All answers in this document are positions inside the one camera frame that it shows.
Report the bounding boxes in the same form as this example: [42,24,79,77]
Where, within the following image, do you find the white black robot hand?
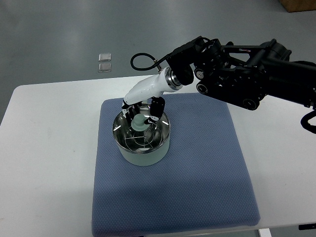
[121,67,183,124]

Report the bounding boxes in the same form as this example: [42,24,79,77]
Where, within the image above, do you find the glass lid with green knob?
[113,112,170,154]

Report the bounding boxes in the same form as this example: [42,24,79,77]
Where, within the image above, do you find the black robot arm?
[121,37,316,124]

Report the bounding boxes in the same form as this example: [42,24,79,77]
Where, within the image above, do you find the pale green pot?
[118,103,170,166]

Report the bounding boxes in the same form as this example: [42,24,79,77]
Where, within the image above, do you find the upper metal floor plate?
[98,53,112,62]

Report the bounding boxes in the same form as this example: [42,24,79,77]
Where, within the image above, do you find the blue padded mat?
[92,93,260,237]

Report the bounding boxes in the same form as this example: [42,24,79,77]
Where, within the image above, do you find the brown cardboard box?
[279,0,316,13]

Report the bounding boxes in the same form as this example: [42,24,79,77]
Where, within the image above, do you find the black table bracket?
[299,223,316,231]

